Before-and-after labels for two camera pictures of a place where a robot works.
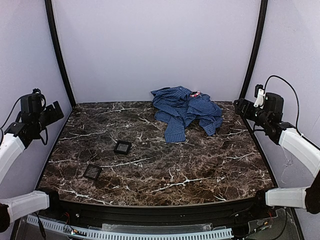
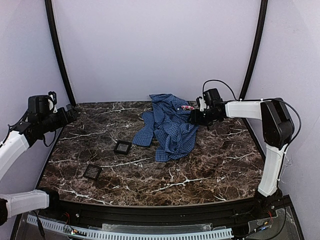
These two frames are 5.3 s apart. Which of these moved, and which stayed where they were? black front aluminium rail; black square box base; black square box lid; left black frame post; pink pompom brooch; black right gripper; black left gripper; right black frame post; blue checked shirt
Moved: blue checked shirt; black left gripper; black right gripper; pink pompom brooch
Stayed: right black frame post; black square box lid; left black frame post; black front aluminium rail; black square box base
